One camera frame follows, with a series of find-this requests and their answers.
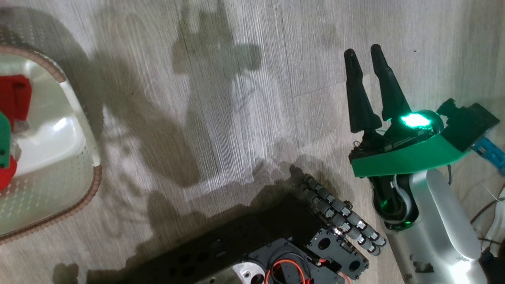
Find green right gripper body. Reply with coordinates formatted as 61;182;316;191
350;110;471;179

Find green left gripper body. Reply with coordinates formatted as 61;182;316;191
0;112;13;168

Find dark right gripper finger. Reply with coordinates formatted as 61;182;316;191
370;44;412;122
344;49;382;134

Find red garment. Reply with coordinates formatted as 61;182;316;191
0;75;32;190

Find cream perforated laundry basket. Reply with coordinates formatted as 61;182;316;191
0;26;103;245

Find blue right camera connector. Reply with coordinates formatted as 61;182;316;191
471;137;505;175

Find black segmented cable chain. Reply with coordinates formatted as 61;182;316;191
301;174;387;257

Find red base cable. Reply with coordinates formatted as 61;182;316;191
264;258;313;284

